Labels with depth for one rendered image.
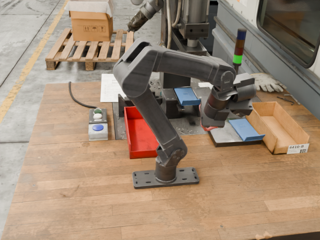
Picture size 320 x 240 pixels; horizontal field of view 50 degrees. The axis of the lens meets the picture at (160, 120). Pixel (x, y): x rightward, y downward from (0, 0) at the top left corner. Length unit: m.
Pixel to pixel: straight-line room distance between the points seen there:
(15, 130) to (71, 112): 1.73
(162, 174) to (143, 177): 0.07
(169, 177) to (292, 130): 0.53
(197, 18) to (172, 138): 0.48
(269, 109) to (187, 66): 0.65
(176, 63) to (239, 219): 0.45
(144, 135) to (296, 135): 0.55
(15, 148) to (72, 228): 1.99
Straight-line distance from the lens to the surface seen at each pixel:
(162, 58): 0.81
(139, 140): 1.21
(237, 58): 1.52
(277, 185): 1.11
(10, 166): 2.71
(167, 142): 0.93
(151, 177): 1.04
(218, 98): 0.94
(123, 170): 1.09
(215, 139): 1.22
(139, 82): 0.80
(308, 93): 1.73
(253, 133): 1.28
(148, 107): 0.86
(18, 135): 3.03
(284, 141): 1.31
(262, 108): 1.42
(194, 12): 1.22
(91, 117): 1.30
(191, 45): 1.27
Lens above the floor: 1.59
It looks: 31 degrees down
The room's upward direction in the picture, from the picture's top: 2 degrees clockwise
